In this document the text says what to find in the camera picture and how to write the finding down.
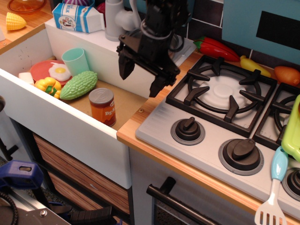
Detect black stove knob middle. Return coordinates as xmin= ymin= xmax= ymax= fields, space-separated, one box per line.
xmin=218 ymin=139 xmax=264 ymax=176

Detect black stove knob right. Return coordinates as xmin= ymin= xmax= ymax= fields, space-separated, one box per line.
xmin=282 ymin=167 xmax=300 ymax=202

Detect black stove knob left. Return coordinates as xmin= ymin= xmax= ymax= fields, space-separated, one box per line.
xmin=171 ymin=117 xmax=205 ymax=146

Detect mint green plastic cup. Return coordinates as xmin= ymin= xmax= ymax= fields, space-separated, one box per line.
xmin=61 ymin=48 xmax=90 ymax=76

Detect orange toy vegetable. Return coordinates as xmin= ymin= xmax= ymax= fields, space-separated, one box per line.
xmin=274 ymin=66 xmax=300 ymax=86

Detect orange toy beans can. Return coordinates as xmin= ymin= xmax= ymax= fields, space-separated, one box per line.
xmin=89 ymin=88 xmax=116 ymax=127

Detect purple toy vegetable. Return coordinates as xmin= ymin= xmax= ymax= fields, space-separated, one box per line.
xmin=63 ymin=0 xmax=90 ymax=6

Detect blue white toy spatula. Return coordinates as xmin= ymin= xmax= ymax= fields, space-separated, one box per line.
xmin=255 ymin=146 xmax=288 ymax=225

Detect orange transparent bowl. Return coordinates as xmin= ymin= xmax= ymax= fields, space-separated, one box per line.
xmin=7 ymin=0 xmax=47 ymax=15

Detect black stove knob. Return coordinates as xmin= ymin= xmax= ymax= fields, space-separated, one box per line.
xmin=218 ymin=139 xmax=264 ymax=176
xmin=282 ymin=167 xmax=300 ymax=202
xmin=171 ymin=117 xmax=205 ymax=146

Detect yellow toy corn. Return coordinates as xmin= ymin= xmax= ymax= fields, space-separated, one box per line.
xmin=6 ymin=12 xmax=27 ymax=31

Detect green toy bitter melon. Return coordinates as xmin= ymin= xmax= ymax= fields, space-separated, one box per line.
xmin=60 ymin=71 xmax=98 ymax=100

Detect black stove grate right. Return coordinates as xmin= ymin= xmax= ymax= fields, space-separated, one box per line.
xmin=254 ymin=83 xmax=300 ymax=150

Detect white toy block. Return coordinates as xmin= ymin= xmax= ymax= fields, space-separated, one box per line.
xmin=18 ymin=72 xmax=34 ymax=86

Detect red toy chili pepper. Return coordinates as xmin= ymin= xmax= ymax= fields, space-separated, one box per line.
xmin=193 ymin=37 xmax=240 ymax=62

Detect white toy sink basin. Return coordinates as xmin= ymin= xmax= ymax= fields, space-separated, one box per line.
xmin=0 ymin=19 xmax=154 ymax=189

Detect toy fried egg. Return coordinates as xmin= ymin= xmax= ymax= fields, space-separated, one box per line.
xmin=48 ymin=64 xmax=71 ymax=82

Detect red plastic plate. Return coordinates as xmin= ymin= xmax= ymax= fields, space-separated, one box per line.
xmin=30 ymin=60 xmax=72 ymax=86

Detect black oven door handle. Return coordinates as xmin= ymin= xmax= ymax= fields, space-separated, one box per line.
xmin=146 ymin=177 xmax=219 ymax=225

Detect green plastic container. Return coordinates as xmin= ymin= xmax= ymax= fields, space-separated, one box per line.
xmin=281 ymin=95 xmax=300 ymax=162

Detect grey toy stove top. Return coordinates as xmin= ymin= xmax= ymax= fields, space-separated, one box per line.
xmin=135 ymin=54 xmax=300 ymax=215

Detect toy milk carton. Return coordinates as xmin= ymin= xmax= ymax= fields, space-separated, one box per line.
xmin=52 ymin=3 xmax=105 ymax=33

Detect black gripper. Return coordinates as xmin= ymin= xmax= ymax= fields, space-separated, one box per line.
xmin=117 ymin=28 xmax=180 ymax=98

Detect yellow toy bell pepper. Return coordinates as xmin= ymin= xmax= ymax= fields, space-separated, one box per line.
xmin=34 ymin=77 xmax=62 ymax=99

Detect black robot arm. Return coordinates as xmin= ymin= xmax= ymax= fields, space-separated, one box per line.
xmin=117 ymin=0 xmax=190 ymax=98

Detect blue clamp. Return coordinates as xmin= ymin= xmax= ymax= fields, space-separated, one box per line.
xmin=0 ymin=160 xmax=44 ymax=189

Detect black stove grate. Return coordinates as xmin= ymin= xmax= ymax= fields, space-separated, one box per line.
xmin=166 ymin=56 xmax=277 ymax=137
xmin=254 ymin=83 xmax=300 ymax=150

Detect wooden drawer front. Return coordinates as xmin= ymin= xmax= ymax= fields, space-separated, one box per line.
xmin=33 ymin=134 xmax=130 ymax=217

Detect grey toy faucet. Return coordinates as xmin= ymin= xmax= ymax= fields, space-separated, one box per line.
xmin=105 ymin=0 xmax=142 ymax=42

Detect black stove grate left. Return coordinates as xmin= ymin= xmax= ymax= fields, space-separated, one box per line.
xmin=166 ymin=56 xmax=277 ymax=137

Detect stainless steel pot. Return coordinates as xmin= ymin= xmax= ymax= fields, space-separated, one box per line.
xmin=124 ymin=26 xmax=183 ymax=68

